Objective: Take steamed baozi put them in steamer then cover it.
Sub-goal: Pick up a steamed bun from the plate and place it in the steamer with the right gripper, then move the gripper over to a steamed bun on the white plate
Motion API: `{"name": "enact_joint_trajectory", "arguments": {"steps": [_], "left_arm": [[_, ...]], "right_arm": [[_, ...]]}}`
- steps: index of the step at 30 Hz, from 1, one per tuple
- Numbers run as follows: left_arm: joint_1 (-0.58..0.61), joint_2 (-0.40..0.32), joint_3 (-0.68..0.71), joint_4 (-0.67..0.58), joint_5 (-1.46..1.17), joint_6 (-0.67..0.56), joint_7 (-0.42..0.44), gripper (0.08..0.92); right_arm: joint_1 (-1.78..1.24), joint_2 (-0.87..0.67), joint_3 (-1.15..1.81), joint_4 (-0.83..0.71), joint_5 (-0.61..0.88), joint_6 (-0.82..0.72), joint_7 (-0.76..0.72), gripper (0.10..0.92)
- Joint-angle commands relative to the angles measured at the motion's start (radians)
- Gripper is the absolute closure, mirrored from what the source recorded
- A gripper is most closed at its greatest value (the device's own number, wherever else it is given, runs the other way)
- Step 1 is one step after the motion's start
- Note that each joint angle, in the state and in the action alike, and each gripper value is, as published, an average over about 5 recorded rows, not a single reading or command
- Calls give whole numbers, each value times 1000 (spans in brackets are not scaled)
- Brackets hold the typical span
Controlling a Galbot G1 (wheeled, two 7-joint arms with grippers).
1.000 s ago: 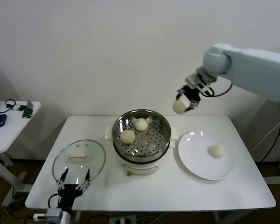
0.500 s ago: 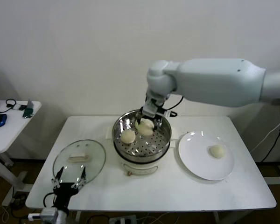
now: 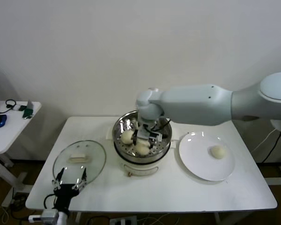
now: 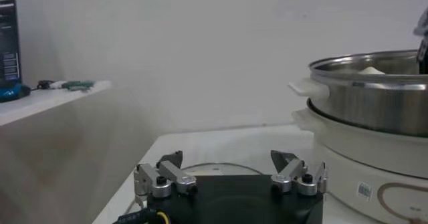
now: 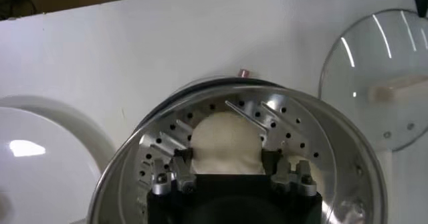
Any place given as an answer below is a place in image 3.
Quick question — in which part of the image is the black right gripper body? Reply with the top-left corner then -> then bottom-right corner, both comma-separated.
136,120 -> 163,141

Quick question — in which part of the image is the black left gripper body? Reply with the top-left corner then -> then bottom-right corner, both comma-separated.
52,184 -> 80,209

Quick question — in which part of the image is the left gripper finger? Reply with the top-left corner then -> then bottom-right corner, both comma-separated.
52,167 -> 65,189
71,167 -> 88,190

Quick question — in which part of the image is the white steamed baozi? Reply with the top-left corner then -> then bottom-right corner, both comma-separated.
133,142 -> 151,157
120,130 -> 133,144
209,145 -> 226,159

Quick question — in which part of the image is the glass lid with cream handle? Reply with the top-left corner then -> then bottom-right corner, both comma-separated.
52,140 -> 107,186

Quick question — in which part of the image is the stainless perforated steamer basket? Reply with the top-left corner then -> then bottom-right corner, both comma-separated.
105,109 -> 179,162

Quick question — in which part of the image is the cream electric cooking pot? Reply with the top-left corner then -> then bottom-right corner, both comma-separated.
114,138 -> 176,178

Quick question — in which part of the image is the white round plate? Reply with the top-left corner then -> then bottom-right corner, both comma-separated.
177,131 -> 237,181

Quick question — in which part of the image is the grey floor power strip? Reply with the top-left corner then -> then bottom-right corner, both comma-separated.
110,217 -> 138,225

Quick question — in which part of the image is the white side table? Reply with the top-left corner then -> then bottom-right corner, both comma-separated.
0,100 -> 42,190

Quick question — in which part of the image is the green grey hand tool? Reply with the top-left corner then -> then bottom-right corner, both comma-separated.
22,100 -> 35,120

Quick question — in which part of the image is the white desk with foot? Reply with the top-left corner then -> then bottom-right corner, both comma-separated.
264,165 -> 281,186

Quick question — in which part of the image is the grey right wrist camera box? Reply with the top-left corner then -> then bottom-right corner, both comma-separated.
142,131 -> 164,143

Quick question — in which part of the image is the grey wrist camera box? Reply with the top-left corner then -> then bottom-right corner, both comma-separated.
142,131 -> 164,143
41,210 -> 58,222

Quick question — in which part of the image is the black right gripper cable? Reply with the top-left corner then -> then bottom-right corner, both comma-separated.
154,116 -> 171,132

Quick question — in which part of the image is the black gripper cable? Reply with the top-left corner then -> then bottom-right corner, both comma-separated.
154,116 -> 171,132
44,194 -> 57,209

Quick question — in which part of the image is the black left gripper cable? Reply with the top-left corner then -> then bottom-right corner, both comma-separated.
44,194 -> 57,209

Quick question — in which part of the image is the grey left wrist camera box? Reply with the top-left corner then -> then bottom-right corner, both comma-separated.
41,210 -> 58,222

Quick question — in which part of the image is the black floor cable bundle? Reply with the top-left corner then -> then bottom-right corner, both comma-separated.
10,192 -> 28,213

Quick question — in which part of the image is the white floor cable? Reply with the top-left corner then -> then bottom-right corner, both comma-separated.
138,212 -> 181,225

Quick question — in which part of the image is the black looped cable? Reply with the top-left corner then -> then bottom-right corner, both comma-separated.
0,99 -> 17,115

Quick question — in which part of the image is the white hanging cable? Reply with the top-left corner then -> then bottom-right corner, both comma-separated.
251,128 -> 276,153

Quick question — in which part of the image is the black hanging cable with plug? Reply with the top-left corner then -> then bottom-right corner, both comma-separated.
261,131 -> 281,164

